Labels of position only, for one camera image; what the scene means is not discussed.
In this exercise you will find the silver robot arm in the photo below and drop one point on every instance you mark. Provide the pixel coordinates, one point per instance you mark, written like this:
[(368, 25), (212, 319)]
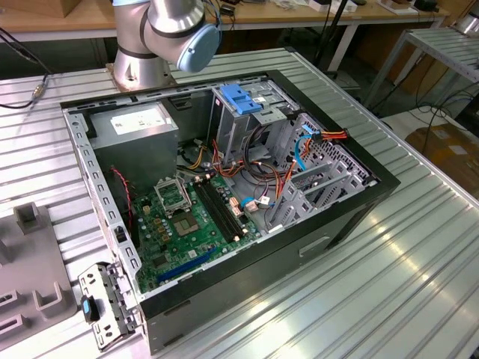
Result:
[(134, 33)]

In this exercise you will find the metal disk bay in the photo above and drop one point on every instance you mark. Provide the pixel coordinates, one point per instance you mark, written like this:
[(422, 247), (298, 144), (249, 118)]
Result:
[(299, 213)]

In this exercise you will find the black RAM slot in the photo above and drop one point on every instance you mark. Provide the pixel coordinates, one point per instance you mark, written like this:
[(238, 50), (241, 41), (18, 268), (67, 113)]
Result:
[(212, 212), (222, 208), (217, 210), (226, 206)]

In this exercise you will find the metal optical drive cage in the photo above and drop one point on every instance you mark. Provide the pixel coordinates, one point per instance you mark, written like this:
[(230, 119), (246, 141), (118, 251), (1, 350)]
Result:
[(232, 131)]

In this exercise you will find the green motherboard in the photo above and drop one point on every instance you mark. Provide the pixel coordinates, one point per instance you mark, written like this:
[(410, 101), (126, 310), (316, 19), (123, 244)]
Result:
[(209, 243)]

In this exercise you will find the CPU socket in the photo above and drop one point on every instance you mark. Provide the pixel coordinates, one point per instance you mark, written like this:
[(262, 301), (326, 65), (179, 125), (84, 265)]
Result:
[(185, 224)]

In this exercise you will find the blue plastic drive latch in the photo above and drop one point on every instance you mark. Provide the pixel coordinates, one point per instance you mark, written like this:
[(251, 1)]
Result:
[(239, 99)]

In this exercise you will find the blue expansion slot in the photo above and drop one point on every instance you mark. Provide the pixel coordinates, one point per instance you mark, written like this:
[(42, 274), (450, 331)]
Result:
[(187, 264)]

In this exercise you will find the black open PC case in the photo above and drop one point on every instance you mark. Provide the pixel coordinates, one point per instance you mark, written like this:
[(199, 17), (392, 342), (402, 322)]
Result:
[(243, 284)]

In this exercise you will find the grey power supply unit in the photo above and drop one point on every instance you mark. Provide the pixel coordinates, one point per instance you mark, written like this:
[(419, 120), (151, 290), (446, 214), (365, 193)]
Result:
[(134, 157)]

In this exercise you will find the black case fan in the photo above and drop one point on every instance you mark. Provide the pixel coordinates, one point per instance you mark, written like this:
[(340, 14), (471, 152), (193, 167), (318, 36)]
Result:
[(121, 203)]

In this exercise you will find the metal expansion slot retainer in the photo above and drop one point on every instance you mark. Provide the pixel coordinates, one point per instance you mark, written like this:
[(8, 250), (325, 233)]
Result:
[(112, 299)]

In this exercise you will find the small white box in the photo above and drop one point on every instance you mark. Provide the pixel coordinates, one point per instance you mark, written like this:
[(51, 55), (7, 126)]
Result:
[(320, 5)]

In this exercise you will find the black latch blue button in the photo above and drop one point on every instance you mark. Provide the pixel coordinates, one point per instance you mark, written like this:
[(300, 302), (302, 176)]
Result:
[(88, 308)]

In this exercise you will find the grey parts rack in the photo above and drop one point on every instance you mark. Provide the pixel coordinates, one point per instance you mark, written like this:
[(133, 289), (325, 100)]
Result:
[(31, 261)]

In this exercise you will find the metal slat side table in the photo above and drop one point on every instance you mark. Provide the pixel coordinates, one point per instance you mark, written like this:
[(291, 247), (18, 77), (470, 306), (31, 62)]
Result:
[(441, 48)]

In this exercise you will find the small black device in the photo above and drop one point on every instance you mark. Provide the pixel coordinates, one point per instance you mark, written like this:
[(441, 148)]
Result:
[(426, 4)]

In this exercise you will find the black intrusion switch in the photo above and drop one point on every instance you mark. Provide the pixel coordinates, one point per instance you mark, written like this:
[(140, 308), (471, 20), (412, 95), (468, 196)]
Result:
[(119, 235)]

